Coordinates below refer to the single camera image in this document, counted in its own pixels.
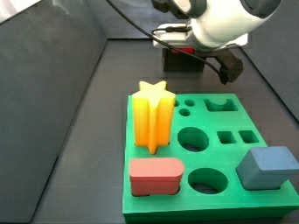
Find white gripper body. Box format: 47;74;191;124
152;23;250;50

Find red hexagon block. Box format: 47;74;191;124
172;47;194;53

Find black curved cradle stand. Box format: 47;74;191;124
163;49;204;72

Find yellow star block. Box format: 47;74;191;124
132;80;176;154

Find green shape sorter base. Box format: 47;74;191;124
123;94;299;224

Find salmon rounded block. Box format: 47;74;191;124
128;157;184;196

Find blue square block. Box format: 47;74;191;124
236;146;299;191

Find black cable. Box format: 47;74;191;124
104;0;227;80

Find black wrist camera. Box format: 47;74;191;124
215;49;243;85

